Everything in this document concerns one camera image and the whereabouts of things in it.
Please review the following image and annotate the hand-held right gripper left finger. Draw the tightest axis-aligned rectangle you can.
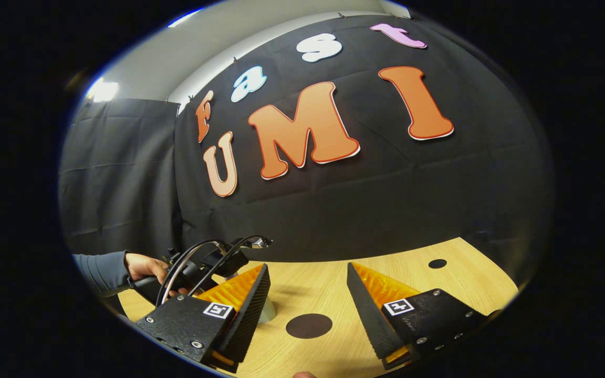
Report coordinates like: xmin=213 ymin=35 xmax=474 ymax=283
xmin=133 ymin=264 xmax=272 ymax=374

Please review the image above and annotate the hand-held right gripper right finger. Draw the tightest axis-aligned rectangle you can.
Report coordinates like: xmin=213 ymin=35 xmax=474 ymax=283
xmin=346 ymin=262 xmax=492 ymax=370

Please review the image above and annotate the blue cup with wooden handle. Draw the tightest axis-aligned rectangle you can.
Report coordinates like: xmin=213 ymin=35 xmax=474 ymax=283
xmin=258 ymin=294 xmax=277 ymax=323

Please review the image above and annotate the dark brown round coaster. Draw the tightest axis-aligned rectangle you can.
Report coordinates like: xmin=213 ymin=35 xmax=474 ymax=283
xmin=286 ymin=313 xmax=333 ymax=339

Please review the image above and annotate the wooden desktop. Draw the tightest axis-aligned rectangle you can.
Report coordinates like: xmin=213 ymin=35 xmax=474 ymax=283
xmin=118 ymin=237 xmax=519 ymax=378

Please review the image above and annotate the black backdrop cloth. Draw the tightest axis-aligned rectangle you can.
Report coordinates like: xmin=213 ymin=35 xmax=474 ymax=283
xmin=60 ymin=13 xmax=552 ymax=316

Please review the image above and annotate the ceiling light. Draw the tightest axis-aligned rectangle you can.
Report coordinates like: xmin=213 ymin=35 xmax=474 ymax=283
xmin=86 ymin=79 xmax=120 ymax=103

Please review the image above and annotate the black cable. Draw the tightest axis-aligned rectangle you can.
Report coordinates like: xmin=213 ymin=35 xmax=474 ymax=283
xmin=155 ymin=240 xmax=230 ymax=307
xmin=187 ymin=236 xmax=273 ymax=297

